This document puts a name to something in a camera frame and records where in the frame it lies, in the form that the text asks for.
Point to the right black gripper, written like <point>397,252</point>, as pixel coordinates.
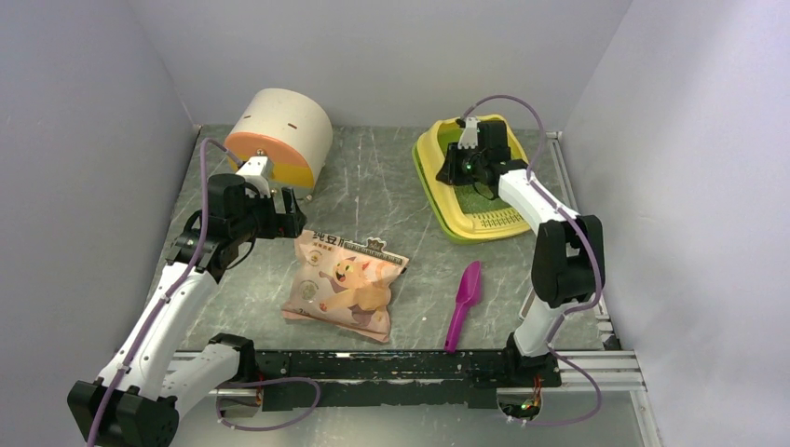
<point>449,172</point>

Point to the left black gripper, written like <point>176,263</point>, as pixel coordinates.
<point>292,221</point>

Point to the yellow green litter box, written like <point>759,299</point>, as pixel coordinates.
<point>466,214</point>

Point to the white orange cylindrical bin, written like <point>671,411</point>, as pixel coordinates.
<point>289,128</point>

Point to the pink cat litter bag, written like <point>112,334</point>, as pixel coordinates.
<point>344,282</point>

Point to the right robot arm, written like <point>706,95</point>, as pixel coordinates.
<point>568,269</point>

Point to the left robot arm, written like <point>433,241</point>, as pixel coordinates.
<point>132,402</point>

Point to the magenta plastic scoop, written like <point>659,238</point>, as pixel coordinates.
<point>467,296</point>

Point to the small white grey clip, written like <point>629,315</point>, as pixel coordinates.
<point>526,304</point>

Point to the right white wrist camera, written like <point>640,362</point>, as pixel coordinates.
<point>468,139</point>

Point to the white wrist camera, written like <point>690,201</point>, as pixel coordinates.
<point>257,171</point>
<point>468,139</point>

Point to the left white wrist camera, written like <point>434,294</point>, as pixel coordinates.
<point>257,171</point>

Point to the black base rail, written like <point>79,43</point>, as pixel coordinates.
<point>473,377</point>

